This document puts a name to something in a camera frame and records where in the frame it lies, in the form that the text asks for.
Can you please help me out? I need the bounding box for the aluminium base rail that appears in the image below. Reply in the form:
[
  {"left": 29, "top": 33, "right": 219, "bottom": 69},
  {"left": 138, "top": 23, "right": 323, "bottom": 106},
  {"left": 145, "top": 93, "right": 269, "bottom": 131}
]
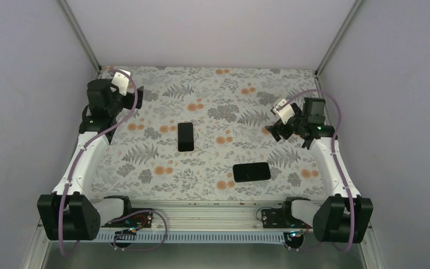
[{"left": 36, "top": 200, "right": 372, "bottom": 233}]

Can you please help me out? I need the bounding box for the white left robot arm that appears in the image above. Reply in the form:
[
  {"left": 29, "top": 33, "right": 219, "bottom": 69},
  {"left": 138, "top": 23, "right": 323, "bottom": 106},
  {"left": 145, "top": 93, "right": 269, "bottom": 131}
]
[{"left": 37, "top": 78, "right": 144, "bottom": 240}]

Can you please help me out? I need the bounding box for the floral patterned table mat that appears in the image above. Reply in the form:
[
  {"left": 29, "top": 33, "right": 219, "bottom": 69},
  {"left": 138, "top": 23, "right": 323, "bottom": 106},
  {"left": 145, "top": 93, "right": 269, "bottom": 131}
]
[{"left": 91, "top": 66, "right": 326, "bottom": 202}]

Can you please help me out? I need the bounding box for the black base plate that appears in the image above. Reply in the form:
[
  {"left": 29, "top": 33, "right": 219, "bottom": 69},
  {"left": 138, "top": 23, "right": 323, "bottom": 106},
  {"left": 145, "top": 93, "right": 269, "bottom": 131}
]
[
  {"left": 103, "top": 208, "right": 153, "bottom": 229},
  {"left": 256, "top": 207, "right": 310, "bottom": 229}
]

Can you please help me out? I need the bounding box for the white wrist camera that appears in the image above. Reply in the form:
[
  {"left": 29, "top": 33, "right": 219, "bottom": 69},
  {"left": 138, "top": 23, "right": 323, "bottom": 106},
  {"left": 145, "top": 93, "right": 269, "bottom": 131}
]
[
  {"left": 270, "top": 99, "right": 295, "bottom": 124},
  {"left": 111, "top": 69, "right": 131, "bottom": 96}
]

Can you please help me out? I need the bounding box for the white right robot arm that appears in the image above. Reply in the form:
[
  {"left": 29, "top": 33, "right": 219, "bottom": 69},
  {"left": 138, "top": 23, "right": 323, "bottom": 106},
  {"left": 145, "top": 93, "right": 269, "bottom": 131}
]
[{"left": 267, "top": 98, "right": 373, "bottom": 246}]

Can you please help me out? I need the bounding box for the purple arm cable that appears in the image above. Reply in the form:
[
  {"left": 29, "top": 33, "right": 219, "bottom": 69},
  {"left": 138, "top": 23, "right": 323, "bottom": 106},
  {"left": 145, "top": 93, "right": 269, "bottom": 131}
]
[
  {"left": 57, "top": 69, "right": 139, "bottom": 257},
  {"left": 284, "top": 88, "right": 356, "bottom": 253}
]

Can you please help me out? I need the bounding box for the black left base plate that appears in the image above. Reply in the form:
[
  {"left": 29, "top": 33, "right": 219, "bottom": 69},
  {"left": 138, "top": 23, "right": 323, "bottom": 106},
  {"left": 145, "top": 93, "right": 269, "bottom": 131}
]
[{"left": 103, "top": 208, "right": 153, "bottom": 229}]

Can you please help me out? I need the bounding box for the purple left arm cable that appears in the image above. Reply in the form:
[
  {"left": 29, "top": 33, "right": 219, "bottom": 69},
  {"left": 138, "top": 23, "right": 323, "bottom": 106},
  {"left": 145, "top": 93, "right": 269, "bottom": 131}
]
[{"left": 57, "top": 69, "right": 139, "bottom": 257}]

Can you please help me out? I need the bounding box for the black phone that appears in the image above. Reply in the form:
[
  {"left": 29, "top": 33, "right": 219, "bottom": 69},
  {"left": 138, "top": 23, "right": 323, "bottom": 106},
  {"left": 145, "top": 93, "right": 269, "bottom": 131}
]
[{"left": 232, "top": 162, "right": 271, "bottom": 183}]

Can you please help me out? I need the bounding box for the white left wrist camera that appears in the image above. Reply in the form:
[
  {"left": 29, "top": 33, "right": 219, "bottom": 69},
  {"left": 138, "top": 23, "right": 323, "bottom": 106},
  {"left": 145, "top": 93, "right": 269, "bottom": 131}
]
[{"left": 111, "top": 69, "right": 131, "bottom": 96}]

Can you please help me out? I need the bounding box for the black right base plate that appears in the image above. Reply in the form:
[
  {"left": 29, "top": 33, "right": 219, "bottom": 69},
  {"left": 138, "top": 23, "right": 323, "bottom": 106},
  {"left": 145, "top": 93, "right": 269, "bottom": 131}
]
[{"left": 256, "top": 207, "right": 310, "bottom": 229}]

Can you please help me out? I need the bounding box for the grey slotted cable duct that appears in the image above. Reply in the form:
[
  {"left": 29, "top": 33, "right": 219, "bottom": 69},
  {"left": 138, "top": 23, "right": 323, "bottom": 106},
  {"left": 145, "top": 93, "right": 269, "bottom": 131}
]
[{"left": 50, "top": 230, "right": 305, "bottom": 244}]

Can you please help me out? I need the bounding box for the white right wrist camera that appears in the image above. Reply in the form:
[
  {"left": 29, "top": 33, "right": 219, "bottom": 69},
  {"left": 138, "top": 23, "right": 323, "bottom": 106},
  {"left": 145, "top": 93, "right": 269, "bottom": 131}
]
[{"left": 270, "top": 99, "right": 295, "bottom": 124}]

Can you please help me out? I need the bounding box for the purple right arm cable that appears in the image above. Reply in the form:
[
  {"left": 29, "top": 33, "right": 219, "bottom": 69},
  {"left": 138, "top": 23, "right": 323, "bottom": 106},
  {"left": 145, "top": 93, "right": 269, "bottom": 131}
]
[{"left": 284, "top": 88, "right": 356, "bottom": 253}]

